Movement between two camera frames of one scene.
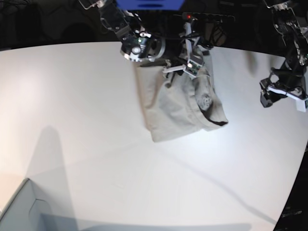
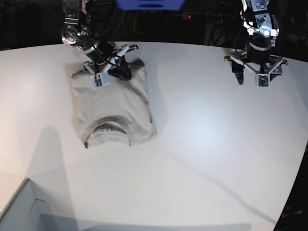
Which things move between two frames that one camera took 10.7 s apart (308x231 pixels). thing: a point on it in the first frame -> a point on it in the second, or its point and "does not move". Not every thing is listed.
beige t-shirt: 176,105 -> 116,115
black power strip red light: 207,17 does not move
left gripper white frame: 193,67 -> 122,70
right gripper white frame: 268,97 -> 262,80
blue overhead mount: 150,5 does not move
